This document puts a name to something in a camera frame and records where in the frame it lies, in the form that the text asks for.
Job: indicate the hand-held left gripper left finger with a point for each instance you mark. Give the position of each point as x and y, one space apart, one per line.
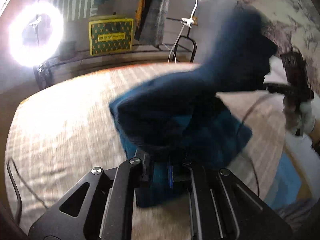
146 172

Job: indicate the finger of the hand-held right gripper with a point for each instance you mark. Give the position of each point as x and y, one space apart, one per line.
273 88

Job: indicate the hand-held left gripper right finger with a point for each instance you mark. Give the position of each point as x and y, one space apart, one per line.
171 177

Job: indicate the teal plaid fleece jacket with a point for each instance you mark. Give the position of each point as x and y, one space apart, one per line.
200 92

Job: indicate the black metal clothes rack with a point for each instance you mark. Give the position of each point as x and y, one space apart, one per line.
43 77

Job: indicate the person's right hand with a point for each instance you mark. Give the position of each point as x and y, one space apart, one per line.
308 117

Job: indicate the beige checked bed blanket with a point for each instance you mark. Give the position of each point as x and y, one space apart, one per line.
75 117

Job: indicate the striped cloth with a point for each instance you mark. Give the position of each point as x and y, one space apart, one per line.
300 212

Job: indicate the grey plaid hanging coat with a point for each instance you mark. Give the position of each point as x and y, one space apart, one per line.
155 17

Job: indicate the yellow green patterned box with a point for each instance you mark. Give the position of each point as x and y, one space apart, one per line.
110 36

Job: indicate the dark pot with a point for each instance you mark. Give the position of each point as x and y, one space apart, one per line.
67 50

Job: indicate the long yellow box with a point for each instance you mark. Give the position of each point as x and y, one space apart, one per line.
140 12

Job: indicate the landscape wall poster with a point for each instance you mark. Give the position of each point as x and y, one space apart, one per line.
287 17

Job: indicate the green striped wall hanging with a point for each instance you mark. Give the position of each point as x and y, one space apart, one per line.
72 0

